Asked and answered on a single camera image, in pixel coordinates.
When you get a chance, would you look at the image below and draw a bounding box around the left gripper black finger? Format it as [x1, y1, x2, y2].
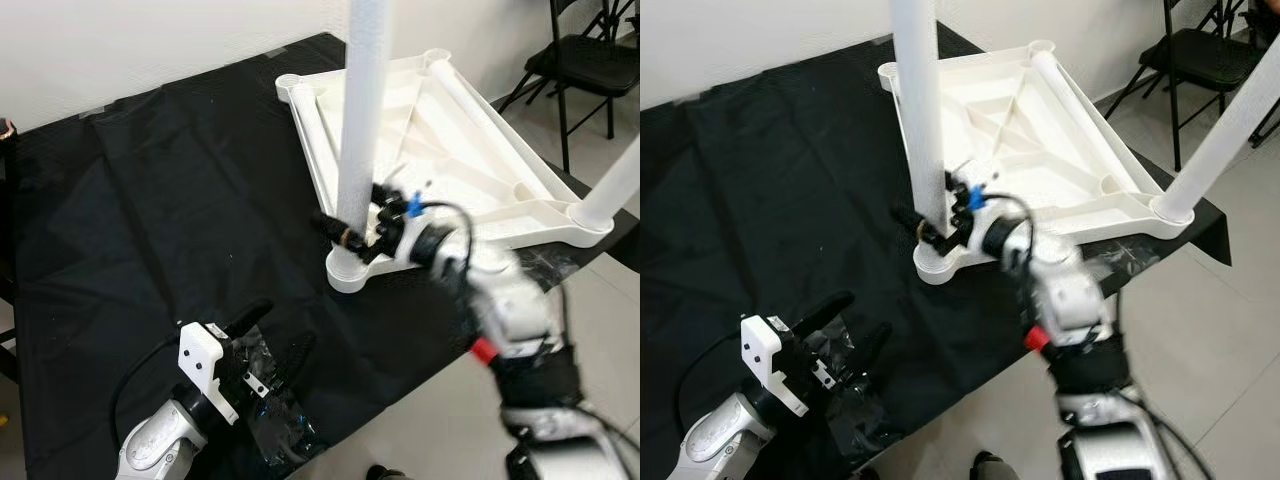
[856, 322, 893, 371]
[222, 298, 274, 339]
[284, 333, 317, 379]
[790, 290, 856, 336]

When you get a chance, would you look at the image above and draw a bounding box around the white plastic children table top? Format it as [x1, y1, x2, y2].
[878, 40, 1196, 286]
[276, 48, 616, 294]

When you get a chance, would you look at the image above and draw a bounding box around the clear plastic bag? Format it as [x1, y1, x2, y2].
[810, 320, 893, 456]
[518, 245, 583, 293]
[235, 325, 321, 466]
[1090, 240, 1161, 288]

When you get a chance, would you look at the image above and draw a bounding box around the black tablecloth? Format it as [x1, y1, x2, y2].
[640, 22, 1233, 480]
[0, 33, 641, 480]

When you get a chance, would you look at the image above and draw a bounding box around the black folding chair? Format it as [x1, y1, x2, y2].
[497, 0, 641, 173]
[1103, 0, 1280, 171]

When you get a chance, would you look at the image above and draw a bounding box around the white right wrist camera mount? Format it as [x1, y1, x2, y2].
[965, 200, 1016, 259]
[385, 205, 443, 269]

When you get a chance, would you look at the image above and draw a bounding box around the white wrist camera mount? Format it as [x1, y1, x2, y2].
[177, 320, 241, 426]
[385, 205, 443, 269]
[965, 200, 1016, 259]
[740, 313, 809, 419]

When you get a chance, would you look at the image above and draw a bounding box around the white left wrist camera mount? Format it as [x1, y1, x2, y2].
[740, 313, 809, 419]
[177, 320, 241, 426]

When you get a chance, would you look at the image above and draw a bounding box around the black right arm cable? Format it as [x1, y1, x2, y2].
[420, 200, 571, 346]
[985, 195, 1126, 341]

